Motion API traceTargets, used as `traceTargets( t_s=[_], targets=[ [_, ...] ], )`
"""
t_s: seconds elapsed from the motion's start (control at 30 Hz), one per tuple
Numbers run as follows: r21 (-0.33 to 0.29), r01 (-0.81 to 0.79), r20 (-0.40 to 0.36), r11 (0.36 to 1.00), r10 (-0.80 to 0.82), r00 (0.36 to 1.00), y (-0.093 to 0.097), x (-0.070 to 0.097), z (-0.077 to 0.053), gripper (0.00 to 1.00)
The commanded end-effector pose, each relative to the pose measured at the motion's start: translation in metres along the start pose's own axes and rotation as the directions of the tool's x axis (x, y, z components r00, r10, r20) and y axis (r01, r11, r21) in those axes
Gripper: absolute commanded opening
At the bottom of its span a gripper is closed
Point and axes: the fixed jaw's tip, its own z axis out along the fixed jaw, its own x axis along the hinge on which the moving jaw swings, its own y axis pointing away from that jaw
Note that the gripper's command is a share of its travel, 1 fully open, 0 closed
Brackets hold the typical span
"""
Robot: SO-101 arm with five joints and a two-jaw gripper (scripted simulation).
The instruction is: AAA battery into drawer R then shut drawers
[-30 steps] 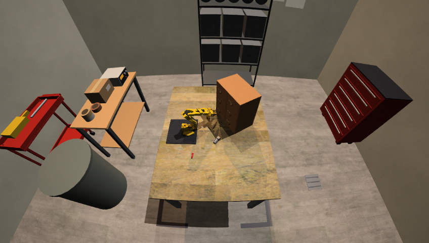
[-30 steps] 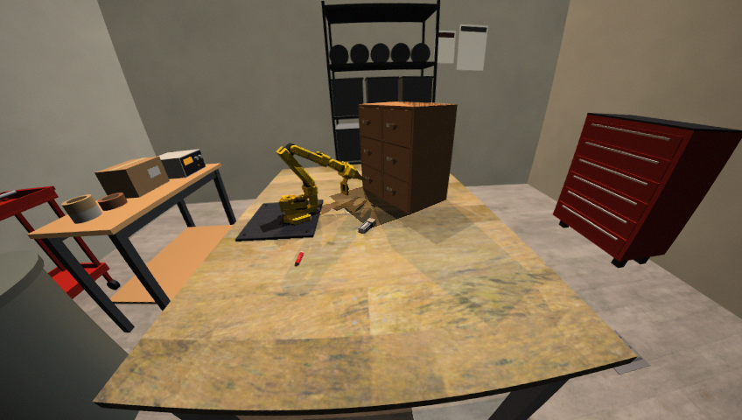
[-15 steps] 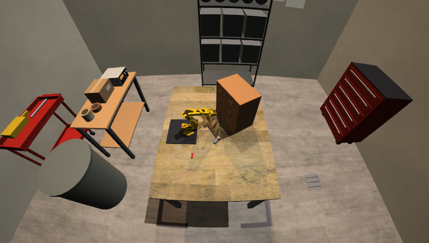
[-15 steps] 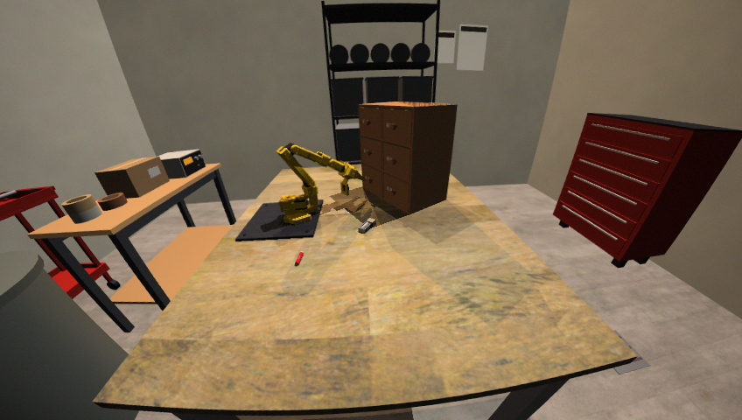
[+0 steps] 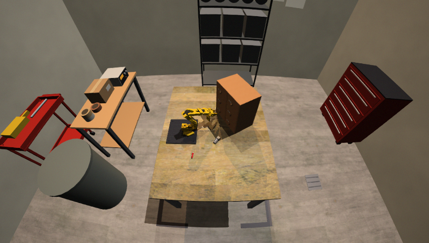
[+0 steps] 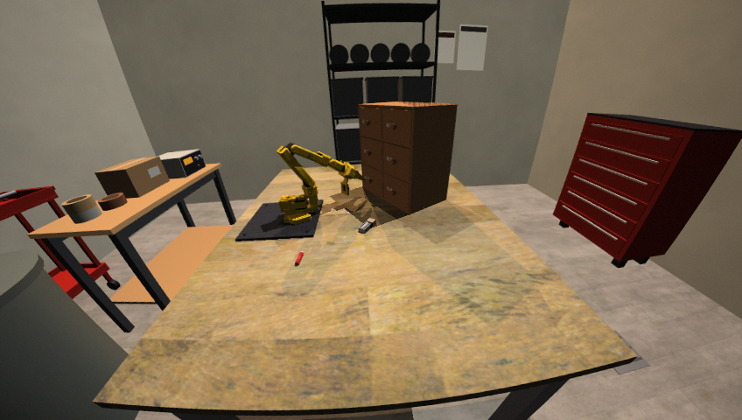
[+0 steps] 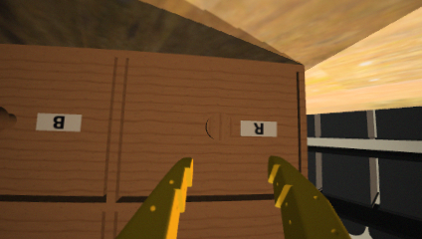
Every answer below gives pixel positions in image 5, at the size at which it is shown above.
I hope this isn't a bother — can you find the dark brown wooden chest of drawers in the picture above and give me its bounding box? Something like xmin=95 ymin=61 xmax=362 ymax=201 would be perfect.
xmin=217 ymin=74 xmax=262 ymax=134

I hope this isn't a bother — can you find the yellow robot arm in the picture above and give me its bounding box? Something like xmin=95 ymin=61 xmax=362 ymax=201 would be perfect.
xmin=182 ymin=108 xmax=209 ymax=137

